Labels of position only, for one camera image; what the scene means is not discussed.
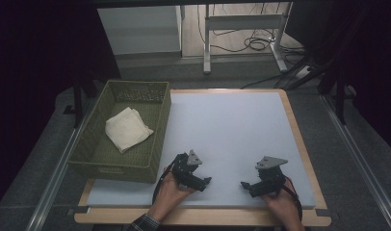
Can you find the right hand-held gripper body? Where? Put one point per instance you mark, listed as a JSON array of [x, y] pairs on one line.
[[270, 179]]

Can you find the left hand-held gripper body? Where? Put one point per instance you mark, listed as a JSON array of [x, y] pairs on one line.
[[184, 168]]

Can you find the green woven basket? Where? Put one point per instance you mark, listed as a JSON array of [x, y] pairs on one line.
[[129, 160]]

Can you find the cream cloth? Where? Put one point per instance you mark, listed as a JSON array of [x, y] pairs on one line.
[[127, 129]]

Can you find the person's right hand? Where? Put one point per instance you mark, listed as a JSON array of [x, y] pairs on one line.
[[281, 205]]

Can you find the person's left hand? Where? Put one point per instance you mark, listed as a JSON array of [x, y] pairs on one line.
[[169, 197]]

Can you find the wooden table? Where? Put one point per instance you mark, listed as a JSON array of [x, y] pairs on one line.
[[200, 216]]

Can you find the white foam mat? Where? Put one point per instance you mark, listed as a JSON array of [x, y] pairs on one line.
[[229, 128]]

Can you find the black tape strip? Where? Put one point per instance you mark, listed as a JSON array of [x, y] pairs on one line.
[[322, 212], [78, 210]]

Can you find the black metal stand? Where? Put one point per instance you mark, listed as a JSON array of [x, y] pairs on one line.
[[339, 96], [78, 102]]

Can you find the white power strip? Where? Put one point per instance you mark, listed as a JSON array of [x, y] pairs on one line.
[[303, 71]]

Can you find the white cabinet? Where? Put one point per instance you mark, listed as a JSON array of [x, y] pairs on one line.
[[142, 30]]

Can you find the dark curtain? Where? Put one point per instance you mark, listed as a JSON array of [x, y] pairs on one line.
[[373, 64], [30, 80]]

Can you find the metal floor rail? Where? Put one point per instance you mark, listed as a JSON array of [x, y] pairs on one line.
[[57, 173], [360, 160]]

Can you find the white metal desk frame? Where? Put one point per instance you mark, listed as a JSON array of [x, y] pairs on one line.
[[241, 21]]

